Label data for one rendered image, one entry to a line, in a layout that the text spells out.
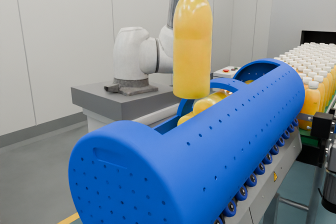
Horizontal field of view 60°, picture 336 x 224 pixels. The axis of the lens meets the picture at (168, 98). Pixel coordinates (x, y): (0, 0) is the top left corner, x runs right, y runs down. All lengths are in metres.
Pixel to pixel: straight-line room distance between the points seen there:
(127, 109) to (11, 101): 2.39
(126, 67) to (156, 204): 0.82
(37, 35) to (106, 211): 2.96
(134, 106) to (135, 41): 0.27
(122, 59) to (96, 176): 0.74
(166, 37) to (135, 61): 0.16
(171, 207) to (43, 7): 3.14
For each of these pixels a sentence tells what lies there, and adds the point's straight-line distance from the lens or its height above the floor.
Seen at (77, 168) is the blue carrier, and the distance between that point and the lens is 0.60.
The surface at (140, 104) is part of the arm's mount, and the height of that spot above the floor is 1.06.
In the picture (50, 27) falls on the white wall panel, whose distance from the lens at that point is 3.49.
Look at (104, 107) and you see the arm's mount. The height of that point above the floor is 1.04.
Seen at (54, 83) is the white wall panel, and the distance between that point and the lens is 3.57.
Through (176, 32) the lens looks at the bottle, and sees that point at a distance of 0.54.
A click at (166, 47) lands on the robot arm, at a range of 1.23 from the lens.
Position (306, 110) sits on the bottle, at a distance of 1.42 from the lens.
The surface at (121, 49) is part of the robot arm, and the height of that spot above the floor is 1.26.
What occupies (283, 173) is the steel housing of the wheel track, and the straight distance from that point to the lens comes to 1.17.
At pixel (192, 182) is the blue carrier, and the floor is 1.16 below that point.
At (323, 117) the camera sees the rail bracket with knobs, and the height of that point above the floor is 1.00.
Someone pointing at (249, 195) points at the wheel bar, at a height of 0.93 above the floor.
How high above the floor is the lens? 1.44
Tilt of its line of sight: 18 degrees down
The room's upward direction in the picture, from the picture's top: straight up
